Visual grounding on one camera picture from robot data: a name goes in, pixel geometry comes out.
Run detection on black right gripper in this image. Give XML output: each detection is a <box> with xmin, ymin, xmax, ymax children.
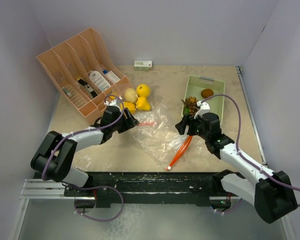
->
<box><xmin>175</xmin><ymin>113</ymin><xmax>210</xmax><ymax>141</ymax></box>

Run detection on yellow fake pear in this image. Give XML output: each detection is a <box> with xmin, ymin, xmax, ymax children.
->
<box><xmin>135</xmin><ymin>96</ymin><xmax>151</xmax><ymax>111</ymax></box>

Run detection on fake brown grape bunch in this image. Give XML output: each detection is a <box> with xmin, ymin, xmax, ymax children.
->
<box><xmin>182</xmin><ymin>96</ymin><xmax>199</xmax><ymax>116</ymax></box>

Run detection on clear zip bag brown food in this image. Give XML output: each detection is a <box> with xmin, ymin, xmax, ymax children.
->
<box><xmin>134</xmin><ymin>105</ymin><xmax>192</xmax><ymax>171</ymax></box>

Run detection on brown fake kiwi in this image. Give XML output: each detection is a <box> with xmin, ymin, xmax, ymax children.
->
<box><xmin>200</xmin><ymin>88</ymin><xmax>214</xmax><ymax>99</ymax></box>

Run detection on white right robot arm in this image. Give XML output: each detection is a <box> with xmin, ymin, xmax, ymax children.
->
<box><xmin>175</xmin><ymin>113</ymin><xmax>298</xmax><ymax>224</ymax></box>

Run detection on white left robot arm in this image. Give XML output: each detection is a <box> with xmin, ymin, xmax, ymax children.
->
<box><xmin>30</xmin><ymin>106</ymin><xmax>139</xmax><ymax>196</ymax></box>

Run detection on yellow fake pepper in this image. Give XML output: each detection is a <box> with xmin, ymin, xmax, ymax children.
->
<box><xmin>123</xmin><ymin>101</ymin><xmax>136</xmax><ymax>114</ymax></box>

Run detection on beige fake potato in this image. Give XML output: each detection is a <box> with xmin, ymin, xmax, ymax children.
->
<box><xmin>124</xmin><ymin>88</ymin><xmax>138</xmax><ymax>104</ymax></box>

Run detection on yellow fake lemon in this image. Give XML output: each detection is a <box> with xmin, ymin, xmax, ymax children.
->
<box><xmin>136</xmin><ymin>84</ymin><xmax>151</xmax><ymax>98</ymax></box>

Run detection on green perforated plastic basket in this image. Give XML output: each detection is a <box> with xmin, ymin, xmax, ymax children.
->
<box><xmin>181</xmin><ymin>75</ymin><xmax>226</xmax><ymax>123</ymax></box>

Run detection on black yellow tool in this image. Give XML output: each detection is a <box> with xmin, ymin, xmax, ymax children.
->
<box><xmin>77</xmin><ymin>78</ymin><xmax>98</xmax><ymax>99</ymax></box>

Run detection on white lotion bottle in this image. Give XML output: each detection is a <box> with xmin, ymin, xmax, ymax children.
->
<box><xmin>89</xmin><ymin>70</ymin><xmax>111</xmax><ymax>92</ymax></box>

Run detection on white blue cap tube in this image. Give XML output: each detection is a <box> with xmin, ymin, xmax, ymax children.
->
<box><xmin>102</xmin><ymin>69</ymin><xmax>121</xmax><ymax>83</ymax></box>

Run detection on small green white box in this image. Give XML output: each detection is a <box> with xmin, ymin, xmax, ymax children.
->
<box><xmin>133</xmin><ymin>60</ymin><xmax>153</xmax><ymax>71</ymax></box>

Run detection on small clear vial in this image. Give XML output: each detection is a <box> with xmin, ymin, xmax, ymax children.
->
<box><xmin>61</xmin><ymin>87</ymin><xmax>72</xmax><ymax>98</ymax></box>

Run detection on pink plastic file organizer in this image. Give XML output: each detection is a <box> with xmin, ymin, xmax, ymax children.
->
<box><xmin>37</xmin><ymin>27</ymin><xmax>132</xmax><ymax>124</ymax></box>

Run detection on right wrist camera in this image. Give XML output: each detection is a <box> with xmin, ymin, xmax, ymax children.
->
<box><xmin>194</xmin><ymin>101</ymin><xmax>210</xmax><ymax>119</ymax></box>

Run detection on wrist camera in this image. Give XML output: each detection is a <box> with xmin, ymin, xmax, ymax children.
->
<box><xmin>104</xmin><ymin>97</ymin><xmax>124</xmax><ymax>110</ymax></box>
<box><xmin>194</xmin><ymin>101</ymin><xmax>210</xmax><ymax>119</ymax></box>

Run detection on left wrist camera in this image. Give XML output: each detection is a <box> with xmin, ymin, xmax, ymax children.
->
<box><xmin>104</xmin><ymin>97</ymin><xmax>124</xmax><ymax>110</ymax></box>

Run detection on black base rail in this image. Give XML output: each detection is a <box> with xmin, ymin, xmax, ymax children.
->
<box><xmin>64</xmin><ymin>172</ymin><xmax>234</xmax><ymax>211</ymax></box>

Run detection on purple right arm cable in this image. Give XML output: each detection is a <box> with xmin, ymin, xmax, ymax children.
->
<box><xmin>201</xmin><ymin>94</ymin><xmax>300</xmax><ymax>208</ymax></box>

